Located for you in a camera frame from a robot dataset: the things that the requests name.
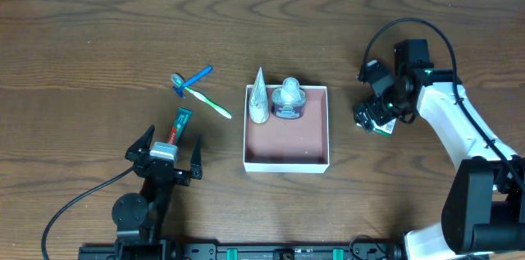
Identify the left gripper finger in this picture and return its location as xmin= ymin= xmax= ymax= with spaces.
xmin=125 ymin=125 xmax=155 ymax=161
xmin=190 ymin=135 xmax=203 ymax=180

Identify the red green toothpaste tube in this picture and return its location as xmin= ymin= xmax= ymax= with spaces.
xmin=167 ymin=107 xmax=193 ymax=145

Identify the green white toothbrush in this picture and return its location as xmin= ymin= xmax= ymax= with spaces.
xmin=184 ymin=86 xmax=232 ymax=119

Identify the green white soap box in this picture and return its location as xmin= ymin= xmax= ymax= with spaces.
xmin=356 ymin=119 xmax=396 ymax=136

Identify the white lotion tube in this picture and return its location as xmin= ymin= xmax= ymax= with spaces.
xmin=249 ymin=68 xmax=270 ymax=124

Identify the blue soap pump bottle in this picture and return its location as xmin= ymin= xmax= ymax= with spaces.
xmin=271 ymin=77 xmax=307 ymax=120

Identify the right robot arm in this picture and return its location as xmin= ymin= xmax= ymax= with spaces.
xmin=354 ymin=39 xmax=524 ymax=259

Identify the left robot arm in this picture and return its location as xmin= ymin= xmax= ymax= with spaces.
xmin=112 ymin=126 xmax=203 ymax=260

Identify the blue disposable razor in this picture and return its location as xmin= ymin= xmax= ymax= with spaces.
xmin=171 ymin=66 xmax=212 ymax=98

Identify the white box with pink interior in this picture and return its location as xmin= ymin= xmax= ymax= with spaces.
xmin=243 ymin=84 xmax=330 ymax=174

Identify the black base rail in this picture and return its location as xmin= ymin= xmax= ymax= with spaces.
xmin=78 ymin=240 xmax=405 ymax=260

